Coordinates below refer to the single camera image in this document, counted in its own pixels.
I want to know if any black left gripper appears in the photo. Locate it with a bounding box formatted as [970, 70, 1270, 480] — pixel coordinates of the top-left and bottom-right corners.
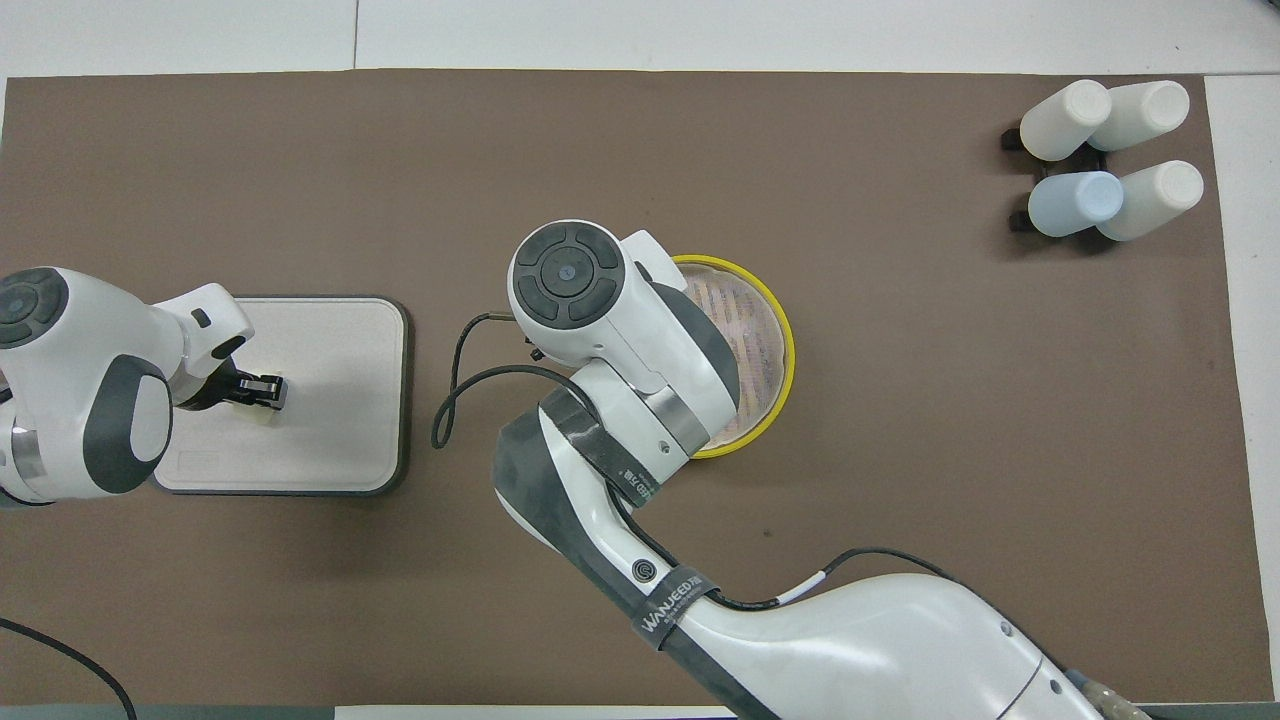
[174, 360, 289, 414]

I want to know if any yellow rimmed steamer basket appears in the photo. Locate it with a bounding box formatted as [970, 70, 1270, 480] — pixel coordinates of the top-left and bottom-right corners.
[668, 254, 798, 461]

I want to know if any grey cutting board, dark rim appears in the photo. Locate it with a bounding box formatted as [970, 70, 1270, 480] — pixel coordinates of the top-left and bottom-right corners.
[150, 294, 413, 498]

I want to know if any brown table mat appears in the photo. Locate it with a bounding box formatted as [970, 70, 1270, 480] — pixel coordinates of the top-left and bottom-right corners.
[0, 68, 1276, 707]

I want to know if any black cup rack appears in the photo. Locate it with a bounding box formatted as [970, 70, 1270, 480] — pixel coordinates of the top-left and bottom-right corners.
[1001, 124, 1113, 237]

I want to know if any light blue plastic cup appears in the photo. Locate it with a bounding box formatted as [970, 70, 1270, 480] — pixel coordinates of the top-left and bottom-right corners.
[1027, 170, 1126, 239]

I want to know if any white plastic cup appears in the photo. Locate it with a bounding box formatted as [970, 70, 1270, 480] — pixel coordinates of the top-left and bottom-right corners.
[1088, 80, 1192, 153]
[1019, 79, 1114, 162]
[1096, 160, 1206, 243]

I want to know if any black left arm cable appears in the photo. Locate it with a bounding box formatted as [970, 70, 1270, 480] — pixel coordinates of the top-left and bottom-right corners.
[0, 616, 139, 720]

